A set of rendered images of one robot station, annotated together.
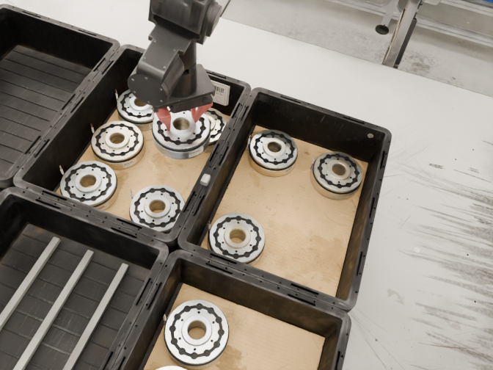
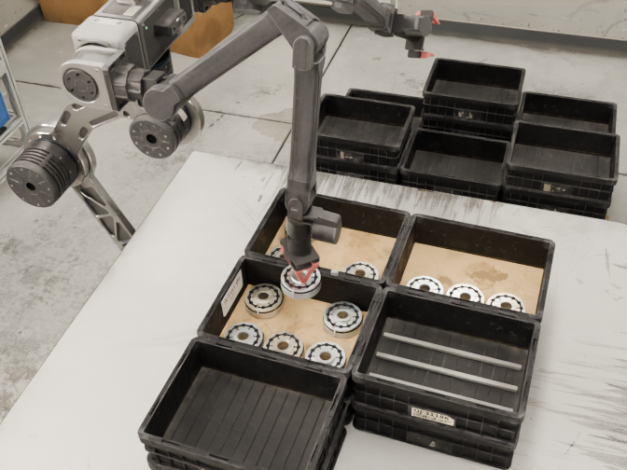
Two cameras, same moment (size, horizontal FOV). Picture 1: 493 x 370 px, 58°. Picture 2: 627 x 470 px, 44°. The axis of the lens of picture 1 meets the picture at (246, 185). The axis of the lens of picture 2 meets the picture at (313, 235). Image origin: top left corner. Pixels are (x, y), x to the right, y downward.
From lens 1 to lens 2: 1.71 m
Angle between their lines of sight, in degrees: 50
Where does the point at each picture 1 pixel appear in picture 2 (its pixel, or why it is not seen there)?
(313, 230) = (345, 244)
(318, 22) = not seen: outside the picture
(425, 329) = not seen: hidden behind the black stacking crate
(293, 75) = (157, 276)
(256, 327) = (413, 270)
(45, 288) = (406, 376)
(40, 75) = (197, 426)
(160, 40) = (318, 214)
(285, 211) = (331, 258)
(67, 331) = (432, 358)
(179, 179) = (310, 315)
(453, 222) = not seen: hidden behind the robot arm
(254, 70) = (148, 304)
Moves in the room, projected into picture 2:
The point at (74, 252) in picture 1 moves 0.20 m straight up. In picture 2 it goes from (377, 365) to (379, 311)
